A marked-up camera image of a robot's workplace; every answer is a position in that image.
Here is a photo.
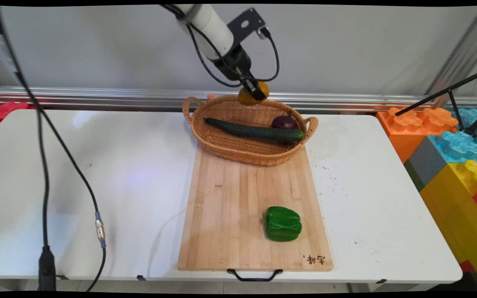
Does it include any orange foam building block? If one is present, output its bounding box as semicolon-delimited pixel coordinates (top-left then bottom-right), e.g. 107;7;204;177
377;107;459;164

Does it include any dark green cucumber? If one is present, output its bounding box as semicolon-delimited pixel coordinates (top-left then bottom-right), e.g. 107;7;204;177
204;118;306;144

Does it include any wooden cutting board with handle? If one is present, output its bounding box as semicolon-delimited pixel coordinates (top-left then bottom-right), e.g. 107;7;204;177
177;143;334;282

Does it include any thin black camera cable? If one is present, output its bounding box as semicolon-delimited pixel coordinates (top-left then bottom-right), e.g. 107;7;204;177
185;23;281;88

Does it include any horizontal aluminium rail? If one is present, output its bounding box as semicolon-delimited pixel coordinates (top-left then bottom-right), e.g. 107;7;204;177
0;86;477;112

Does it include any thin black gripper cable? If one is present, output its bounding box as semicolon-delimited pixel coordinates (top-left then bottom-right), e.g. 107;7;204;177
159;4;222;62

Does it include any green bell pepper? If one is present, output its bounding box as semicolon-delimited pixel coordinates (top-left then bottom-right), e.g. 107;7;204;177
263;206;303;243

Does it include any thick black cable with plug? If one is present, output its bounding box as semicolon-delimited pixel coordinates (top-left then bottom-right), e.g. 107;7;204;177
0;6;57;292

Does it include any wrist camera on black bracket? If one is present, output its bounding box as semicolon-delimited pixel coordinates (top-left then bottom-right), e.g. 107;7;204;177
227;7;271;43

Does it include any yellow orange round fruit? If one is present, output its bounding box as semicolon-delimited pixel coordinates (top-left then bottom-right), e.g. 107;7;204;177
237;81;270;106

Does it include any gray foam building block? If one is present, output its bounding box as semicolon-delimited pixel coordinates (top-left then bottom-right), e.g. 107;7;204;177
404;137;449;192

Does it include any black cable with silver connector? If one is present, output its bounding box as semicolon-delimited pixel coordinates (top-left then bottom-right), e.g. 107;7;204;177
13;70;107;292

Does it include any woven wicker basket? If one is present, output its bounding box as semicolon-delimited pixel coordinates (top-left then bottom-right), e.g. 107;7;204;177
182;95;319;167

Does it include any blue foam building block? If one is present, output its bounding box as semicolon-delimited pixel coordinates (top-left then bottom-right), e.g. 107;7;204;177
450;108;477;134
428;131;477;164

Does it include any red foam blocks pile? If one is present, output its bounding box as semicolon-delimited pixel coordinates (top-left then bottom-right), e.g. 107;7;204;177
0;101;33;127

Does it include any purple onion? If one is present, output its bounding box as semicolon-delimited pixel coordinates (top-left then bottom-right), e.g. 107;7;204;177
271;111;300;130

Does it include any black tripod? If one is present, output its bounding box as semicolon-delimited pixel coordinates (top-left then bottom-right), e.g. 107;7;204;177
395;67;477;139

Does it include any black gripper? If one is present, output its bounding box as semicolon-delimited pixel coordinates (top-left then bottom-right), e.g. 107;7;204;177
214;44;267;102

